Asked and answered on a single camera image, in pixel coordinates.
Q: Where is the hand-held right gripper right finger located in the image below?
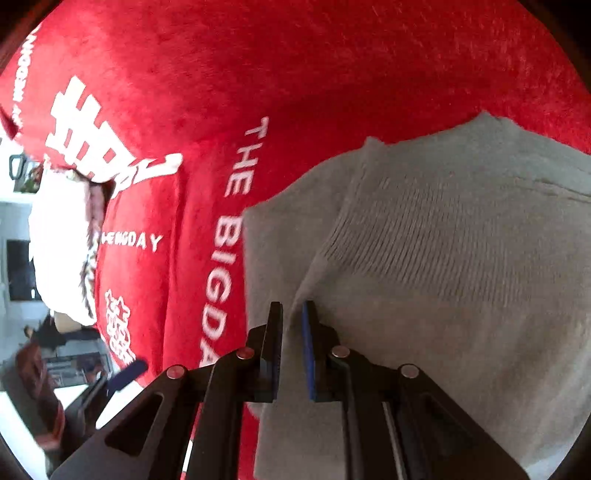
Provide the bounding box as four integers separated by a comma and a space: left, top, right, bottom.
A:
301, 300, 532, 480

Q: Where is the red printed blanket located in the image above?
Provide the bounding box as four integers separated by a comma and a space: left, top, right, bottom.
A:
0, 0, 591, 480

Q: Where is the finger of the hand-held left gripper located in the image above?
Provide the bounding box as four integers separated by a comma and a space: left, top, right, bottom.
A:
69, 359, 149, 432

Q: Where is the black screen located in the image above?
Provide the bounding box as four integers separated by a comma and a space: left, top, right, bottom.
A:
7, 240, 38, 301

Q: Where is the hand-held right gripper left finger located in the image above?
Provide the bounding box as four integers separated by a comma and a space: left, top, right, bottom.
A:
50, 301, 284, 480

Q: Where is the grey knit sweater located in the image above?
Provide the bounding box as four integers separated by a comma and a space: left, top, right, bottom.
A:
242, 111, 591, 480

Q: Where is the white fluffy cloth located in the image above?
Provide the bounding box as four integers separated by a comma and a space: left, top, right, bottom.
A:
28, 166, 116, 326

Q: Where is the person's left forearm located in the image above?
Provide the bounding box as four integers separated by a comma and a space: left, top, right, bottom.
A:
0, 344, 68, 450

